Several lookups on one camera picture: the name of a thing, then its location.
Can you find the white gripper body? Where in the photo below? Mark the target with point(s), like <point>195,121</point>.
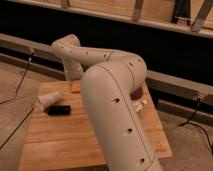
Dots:
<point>73,71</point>

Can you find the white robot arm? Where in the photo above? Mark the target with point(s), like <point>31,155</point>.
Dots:
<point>112,76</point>

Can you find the orange carrot toy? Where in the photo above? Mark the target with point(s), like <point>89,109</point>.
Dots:
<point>75,90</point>

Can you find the white paper cup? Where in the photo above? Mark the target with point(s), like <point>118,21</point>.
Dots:
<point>49,99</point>

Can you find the black rectangular block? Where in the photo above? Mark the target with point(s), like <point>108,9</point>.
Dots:
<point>59,110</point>

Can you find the dark red round disc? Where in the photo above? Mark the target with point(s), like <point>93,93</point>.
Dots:
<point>137,94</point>

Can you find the wooden board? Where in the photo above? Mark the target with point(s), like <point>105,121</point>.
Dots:
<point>69,141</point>

